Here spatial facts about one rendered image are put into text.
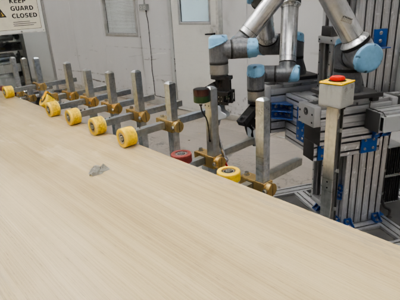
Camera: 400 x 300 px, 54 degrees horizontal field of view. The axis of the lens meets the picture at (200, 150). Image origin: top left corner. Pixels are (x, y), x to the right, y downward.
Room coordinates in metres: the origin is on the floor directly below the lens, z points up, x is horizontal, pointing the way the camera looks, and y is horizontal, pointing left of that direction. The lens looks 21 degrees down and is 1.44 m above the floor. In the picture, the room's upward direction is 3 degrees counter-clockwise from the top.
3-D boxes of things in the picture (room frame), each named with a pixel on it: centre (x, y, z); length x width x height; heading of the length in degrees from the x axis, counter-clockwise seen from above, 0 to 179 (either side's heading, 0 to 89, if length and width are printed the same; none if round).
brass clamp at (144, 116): (1.84, 0.29, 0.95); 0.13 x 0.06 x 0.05; 41
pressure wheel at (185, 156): (1.39, 0.07, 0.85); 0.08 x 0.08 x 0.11
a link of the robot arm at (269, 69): (1.77, -0.30, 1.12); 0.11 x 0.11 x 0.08; 74
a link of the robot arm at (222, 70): (1.57, -0.10, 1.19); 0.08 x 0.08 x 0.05
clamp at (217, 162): (1.46, -0.04, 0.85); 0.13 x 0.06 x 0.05; 41
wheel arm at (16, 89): (2.82, 1.10, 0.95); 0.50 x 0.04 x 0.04; 131
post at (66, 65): (2.39, 0.77, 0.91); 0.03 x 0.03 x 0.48; 41
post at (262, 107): (1.26, -0.22, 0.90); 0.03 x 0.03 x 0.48; 41
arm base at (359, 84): (1.72, -0.67, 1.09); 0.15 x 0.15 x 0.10
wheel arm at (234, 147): (1.52, -0.08, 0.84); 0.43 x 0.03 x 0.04; 131
